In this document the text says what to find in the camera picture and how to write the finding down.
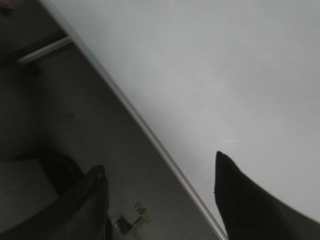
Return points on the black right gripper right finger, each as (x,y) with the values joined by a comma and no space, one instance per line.
(249,212)

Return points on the yellow tape scraps on floor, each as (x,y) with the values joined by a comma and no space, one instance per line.
(127,225)

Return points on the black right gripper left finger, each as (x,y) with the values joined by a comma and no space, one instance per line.
(79,214)

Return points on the white metal table leg frame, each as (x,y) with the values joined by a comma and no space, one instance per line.
(44,50)

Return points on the white whiteboard with metal frame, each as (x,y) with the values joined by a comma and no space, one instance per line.
(200,76)

